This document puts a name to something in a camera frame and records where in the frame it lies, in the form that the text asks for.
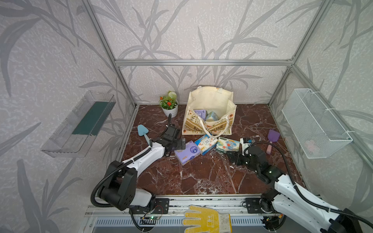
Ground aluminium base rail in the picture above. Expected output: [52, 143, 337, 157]
[84, 194, 330, 233]

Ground potted plant red flowers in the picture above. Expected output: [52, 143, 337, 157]
[159, 91, 179, 118]

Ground purple toy spatula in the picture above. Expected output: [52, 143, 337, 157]
[266, 129, 280, 154]

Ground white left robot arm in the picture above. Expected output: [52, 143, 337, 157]
[90, 123, 186, 214]

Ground white wire basket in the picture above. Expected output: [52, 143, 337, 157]
[282, 88, 353, 159]

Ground elephant print tissue pack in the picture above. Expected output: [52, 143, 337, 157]
[216, 137, 240, 153]

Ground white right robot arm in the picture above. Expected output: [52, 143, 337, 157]
[227, 143, 373, 233]

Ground light blue tissue pack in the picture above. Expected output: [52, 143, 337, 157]
[205, 111, 220, 122]

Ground light blue toy spatula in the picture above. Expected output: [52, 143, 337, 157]
[137, 124, 152, 146]

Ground small green circuit board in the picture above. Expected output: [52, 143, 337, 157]
[140, 216, 161, 225]

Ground purple tissue pack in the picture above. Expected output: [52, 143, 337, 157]
[194, 110, 207, 120]
[174, 141, 201, 166]

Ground yellow knit work glove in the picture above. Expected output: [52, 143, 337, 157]
[182, 205, 232, 233]

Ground floral blue tissue pack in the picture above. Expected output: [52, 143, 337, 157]
[195, 135, 218, 155]

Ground cream floral canvas bag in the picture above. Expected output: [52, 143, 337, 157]
[182, 86, 237, 138]

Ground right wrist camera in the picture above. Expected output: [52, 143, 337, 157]
[240, 137, 253, 156]

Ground clear plastic wall shelf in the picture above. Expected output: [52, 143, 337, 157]
[41, 91, 116, 158]

